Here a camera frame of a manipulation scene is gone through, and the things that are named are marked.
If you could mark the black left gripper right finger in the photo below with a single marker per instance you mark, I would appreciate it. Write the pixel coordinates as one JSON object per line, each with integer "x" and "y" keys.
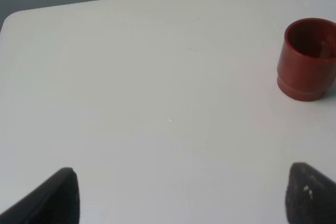
{"x": 310, "y": 196}

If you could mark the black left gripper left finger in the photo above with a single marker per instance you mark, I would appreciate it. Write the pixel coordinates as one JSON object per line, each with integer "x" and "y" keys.
{"x": 57, "y": 200}

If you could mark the red plastic cup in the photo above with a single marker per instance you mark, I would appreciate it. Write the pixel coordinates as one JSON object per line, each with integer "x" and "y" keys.
{"x": 306, "y": 66}

